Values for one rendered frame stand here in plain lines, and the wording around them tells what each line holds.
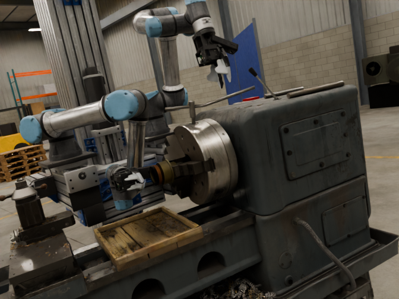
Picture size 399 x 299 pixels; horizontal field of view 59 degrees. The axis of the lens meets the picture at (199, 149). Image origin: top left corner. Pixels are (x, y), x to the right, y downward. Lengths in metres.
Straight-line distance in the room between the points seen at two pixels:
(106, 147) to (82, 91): 0.32
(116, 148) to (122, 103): 0.58
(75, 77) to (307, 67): 11.05
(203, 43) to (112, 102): 0.41
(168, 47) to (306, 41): 10.85
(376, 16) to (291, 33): 2.73
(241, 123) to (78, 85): 1.01
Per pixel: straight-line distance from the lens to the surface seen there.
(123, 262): 1.15
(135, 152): 1.58
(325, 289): 1.48
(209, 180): 1.23
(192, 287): 1.30
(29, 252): 1.24
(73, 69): 1.98
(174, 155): 1.34
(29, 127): 1.62
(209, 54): 1.32
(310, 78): 12.56
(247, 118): 1.24
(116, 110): 1.41
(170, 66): 1.90
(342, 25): 12.02
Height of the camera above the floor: 1.35
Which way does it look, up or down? 9 degrees down
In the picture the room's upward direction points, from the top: 11 degrees counter-clockwise
